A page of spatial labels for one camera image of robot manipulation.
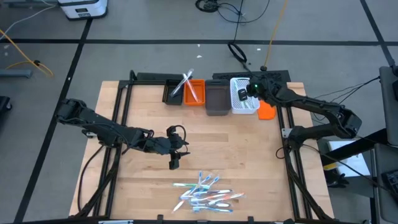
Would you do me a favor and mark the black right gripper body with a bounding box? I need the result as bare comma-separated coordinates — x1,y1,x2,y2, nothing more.
247,76,280,103

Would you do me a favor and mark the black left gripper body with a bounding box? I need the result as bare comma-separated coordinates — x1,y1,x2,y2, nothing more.
146,124,185,171

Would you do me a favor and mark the orange flat lid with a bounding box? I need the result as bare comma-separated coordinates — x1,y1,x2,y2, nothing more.
257,99,277,121

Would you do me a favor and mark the white perforated plastic basket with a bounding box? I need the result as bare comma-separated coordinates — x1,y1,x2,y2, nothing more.
229,77,261,115

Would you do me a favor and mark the black perforated lid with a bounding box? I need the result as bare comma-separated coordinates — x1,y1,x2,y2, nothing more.
211,70,292,84

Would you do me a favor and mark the black plastic basket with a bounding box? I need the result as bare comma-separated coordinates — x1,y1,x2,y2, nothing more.
162,78,185,106

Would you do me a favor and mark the grey plastic bin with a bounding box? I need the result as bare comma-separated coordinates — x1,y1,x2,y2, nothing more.
205,78,232,117

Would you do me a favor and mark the orange plastic basket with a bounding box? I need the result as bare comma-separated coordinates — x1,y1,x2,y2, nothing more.
183,78,206,107

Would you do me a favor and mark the black flat lid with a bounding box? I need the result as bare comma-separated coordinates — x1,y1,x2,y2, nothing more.
135,72,187,82

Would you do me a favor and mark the black desk beam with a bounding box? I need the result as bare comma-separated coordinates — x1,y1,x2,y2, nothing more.
319,128,390,166

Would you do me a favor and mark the white paper sheet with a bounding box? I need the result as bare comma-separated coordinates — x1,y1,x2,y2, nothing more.
327,139,371,177

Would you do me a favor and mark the white black box appliance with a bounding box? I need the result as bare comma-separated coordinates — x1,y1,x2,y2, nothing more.
57,0,109,21

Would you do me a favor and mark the black keyboard device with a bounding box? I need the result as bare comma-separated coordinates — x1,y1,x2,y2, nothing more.
381,169,398,194

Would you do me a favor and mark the black caster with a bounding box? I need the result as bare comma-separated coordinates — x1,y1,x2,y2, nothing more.
0,95,13,113

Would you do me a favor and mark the grey metal foot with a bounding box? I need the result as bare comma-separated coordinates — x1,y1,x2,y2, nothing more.
0,68,34,79

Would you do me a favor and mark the grey panel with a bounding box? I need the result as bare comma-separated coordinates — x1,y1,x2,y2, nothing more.
371,142,398,224

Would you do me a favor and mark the black left camera cable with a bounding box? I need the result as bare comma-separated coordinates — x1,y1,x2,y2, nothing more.
167,124,188,146

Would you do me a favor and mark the black looped cable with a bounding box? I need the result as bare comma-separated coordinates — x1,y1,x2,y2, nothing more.
227,41,249,65

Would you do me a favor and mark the orange-yellow power cable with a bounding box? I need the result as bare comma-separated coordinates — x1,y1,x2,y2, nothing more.
263,0,289,68

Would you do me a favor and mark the black left base cable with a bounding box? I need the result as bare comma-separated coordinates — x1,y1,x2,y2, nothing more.
76,144,105,213

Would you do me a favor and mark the black base cable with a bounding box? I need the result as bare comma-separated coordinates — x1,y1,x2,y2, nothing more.
275,143,384,192
76,144,105,213

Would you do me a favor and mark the black cable bundle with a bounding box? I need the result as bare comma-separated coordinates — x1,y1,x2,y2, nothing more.
195,0,271,25

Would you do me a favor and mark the black right base cable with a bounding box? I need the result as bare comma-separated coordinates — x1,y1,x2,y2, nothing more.
275,143,384,192

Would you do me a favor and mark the yellow extension cable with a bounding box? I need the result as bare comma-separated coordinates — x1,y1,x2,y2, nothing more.
0,28,55,78

